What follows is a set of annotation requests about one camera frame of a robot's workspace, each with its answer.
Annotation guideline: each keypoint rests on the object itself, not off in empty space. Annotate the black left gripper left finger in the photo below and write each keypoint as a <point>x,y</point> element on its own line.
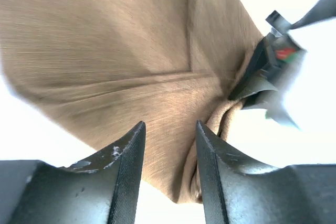
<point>101,188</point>

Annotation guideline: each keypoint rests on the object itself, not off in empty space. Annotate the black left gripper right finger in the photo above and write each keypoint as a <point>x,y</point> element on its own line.
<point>237,188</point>

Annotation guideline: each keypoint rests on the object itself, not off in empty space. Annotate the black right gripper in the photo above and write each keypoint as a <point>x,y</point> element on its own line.
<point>269,58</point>

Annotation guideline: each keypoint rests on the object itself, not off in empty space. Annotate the brown cloth napkin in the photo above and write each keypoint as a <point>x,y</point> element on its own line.
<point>98,67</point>

